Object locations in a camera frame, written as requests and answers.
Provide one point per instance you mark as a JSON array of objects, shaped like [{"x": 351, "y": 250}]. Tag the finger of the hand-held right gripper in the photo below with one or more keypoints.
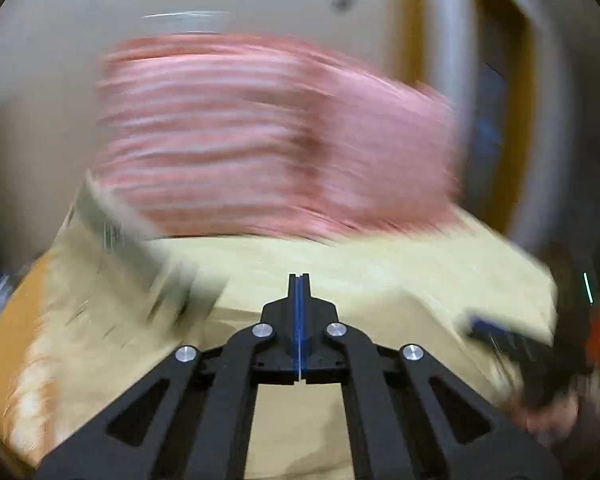
[{"x": 500, "y": 332}]

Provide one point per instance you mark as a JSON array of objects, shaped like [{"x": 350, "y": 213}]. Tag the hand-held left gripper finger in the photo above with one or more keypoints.
[
  {"x": 303, "y": 320},
  {"x": 294, "y": 320}
]

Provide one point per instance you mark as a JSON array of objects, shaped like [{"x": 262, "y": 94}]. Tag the cream yellow pants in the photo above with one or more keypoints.
[{"x": 380, "y": 280}]

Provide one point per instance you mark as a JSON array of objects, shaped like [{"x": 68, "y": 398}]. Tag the person's right hand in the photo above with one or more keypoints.
[{"x": 547, "y": 417}]

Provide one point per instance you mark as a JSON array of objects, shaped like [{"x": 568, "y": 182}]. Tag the pink striped cloth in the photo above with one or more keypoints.
[{"x": 260, "y": 135}]

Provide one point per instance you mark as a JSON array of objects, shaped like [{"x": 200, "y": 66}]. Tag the white door frame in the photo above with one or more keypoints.
[{"x": 550, "y": 110}]

